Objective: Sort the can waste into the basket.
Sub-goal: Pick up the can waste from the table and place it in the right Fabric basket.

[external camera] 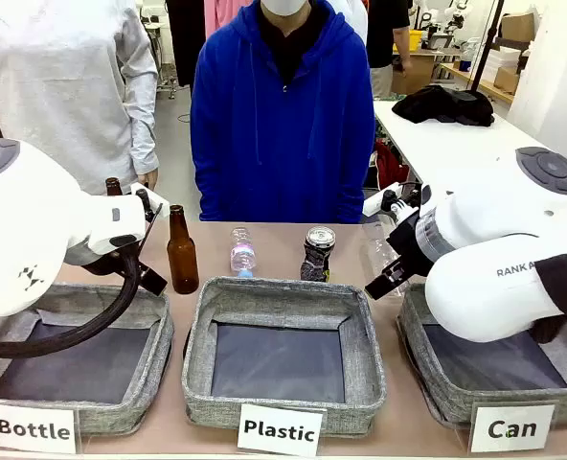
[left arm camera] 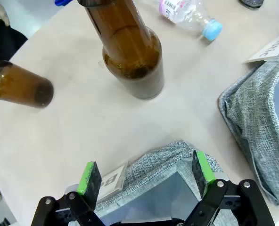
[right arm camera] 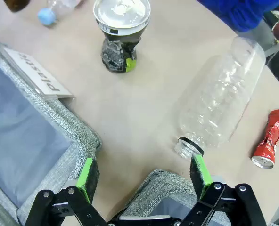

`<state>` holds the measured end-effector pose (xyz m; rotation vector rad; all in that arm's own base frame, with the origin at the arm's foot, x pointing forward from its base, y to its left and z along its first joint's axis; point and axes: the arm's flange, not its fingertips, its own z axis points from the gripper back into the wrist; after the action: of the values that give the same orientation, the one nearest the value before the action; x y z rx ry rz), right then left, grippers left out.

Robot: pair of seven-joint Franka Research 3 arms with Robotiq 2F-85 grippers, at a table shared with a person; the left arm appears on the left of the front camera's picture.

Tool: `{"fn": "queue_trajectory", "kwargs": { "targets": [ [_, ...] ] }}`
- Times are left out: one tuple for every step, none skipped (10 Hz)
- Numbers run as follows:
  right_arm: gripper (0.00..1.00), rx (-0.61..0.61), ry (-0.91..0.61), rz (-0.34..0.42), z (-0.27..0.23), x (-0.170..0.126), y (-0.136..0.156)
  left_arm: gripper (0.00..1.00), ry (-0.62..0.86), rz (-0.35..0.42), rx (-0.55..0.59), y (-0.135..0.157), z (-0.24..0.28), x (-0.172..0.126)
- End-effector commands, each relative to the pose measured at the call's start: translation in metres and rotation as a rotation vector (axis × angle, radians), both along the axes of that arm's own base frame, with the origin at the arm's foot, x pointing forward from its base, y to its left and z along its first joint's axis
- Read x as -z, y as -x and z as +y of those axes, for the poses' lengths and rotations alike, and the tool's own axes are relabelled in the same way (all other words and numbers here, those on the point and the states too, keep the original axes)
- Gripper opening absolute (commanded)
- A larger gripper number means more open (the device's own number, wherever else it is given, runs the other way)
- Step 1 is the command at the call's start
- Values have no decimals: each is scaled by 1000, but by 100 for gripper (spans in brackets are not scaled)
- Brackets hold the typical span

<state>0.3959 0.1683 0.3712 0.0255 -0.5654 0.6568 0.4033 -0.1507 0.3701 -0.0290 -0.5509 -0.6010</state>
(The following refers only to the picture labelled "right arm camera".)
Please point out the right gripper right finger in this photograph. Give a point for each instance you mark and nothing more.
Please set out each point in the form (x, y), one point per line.
(202, 174)

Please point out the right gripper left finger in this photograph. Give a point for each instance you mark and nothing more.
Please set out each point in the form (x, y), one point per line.
(84, 179)

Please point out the crushed red drink can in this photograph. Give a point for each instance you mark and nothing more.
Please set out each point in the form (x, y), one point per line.
(269, 141)

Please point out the large clear plastic bottle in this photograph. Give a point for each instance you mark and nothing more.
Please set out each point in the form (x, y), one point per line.
(219, 94)

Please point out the crushed black drink can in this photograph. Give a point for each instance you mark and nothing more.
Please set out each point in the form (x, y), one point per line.
(120, 47)

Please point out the small bottle with blue cap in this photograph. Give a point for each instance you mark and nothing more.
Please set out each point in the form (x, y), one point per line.
(46, 15)

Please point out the brown glass bottle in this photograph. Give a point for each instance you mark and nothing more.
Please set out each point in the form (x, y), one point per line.
(17, 5)

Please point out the grey fabric basket labelled Can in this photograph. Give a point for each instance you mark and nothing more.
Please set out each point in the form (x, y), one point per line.
(167, 183)

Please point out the grey fabric basket labelled Plastic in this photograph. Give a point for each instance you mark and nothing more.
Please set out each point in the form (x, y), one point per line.
(66, 122)

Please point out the white Can label sign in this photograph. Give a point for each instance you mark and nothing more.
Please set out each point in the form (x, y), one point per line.
(144, 217)

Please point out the white Plastic label sign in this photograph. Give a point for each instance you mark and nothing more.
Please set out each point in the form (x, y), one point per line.
(35, 73)

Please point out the person in blue hoodie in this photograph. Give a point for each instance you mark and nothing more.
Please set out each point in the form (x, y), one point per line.
(238, 14)

